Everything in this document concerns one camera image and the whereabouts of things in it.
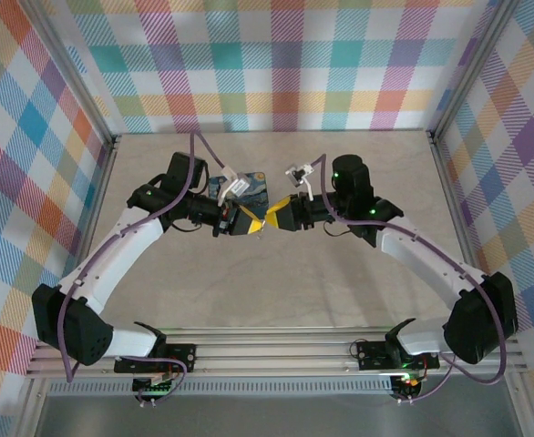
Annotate grey metal panel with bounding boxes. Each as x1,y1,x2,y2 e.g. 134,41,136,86
34,391,523,437

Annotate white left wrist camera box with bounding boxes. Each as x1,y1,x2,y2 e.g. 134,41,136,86
217,168,252,205

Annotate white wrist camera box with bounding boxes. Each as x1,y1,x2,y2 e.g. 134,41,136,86
283,162,316,199
217,168,252,205

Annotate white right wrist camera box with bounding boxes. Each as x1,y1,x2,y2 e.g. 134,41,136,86
283,162,316,199

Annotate aluminium side rail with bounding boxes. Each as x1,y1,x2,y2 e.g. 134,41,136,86
428,131,487,283
68,134,122,279

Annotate aluminium mounting rail beam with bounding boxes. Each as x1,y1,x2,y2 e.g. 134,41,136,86
24,323,528,380

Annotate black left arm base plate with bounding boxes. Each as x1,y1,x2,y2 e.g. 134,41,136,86
113,341,199,375

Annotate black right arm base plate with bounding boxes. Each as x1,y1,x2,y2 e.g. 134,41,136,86
354,338,441,371

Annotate grey slotted cable duct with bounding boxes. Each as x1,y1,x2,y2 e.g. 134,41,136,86
47,381,394,396

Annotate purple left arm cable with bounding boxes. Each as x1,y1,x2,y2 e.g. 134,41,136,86
56,130,231,408

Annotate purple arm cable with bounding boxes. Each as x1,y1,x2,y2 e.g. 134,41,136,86
310,153,510,405
56,130,231,408

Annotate aluminium frame post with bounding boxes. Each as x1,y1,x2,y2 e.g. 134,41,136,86
18,0,121,149
424,0,523,142

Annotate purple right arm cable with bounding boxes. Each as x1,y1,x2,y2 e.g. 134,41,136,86
310,153,510,405

